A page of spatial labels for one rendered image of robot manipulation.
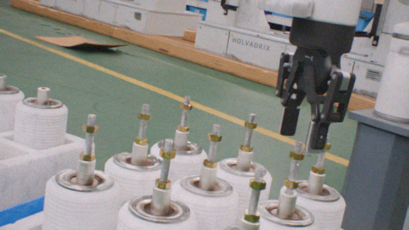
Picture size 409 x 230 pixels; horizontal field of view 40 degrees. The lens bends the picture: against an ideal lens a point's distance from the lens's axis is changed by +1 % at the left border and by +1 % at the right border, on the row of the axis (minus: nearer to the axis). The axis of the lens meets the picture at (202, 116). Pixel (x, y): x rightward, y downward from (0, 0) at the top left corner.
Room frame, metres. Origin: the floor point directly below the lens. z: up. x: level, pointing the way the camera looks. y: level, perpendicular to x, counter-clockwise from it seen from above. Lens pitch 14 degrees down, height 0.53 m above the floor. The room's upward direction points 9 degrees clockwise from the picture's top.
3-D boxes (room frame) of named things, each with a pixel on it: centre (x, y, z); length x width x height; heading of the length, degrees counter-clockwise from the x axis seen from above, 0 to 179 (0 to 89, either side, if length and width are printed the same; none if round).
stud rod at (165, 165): (0.63, 0.03, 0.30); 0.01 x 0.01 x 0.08; 85
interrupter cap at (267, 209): (0.68, -0.13, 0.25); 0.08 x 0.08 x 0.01
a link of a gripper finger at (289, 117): (0.71, -0.11, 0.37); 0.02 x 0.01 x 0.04; 112
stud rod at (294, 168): (0.68, -0.13, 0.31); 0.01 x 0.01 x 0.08; 34
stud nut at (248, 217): (0.57, -0.07, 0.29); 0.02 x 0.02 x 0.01; 64
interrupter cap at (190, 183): (0.73, -0.02, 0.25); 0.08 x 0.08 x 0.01
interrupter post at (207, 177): (0.73, -0.02, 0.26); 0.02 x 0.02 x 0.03
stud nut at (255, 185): (0.57, -0.07, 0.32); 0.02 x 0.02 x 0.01; 64
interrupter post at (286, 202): (0.68, -0.13, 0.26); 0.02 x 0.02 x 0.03
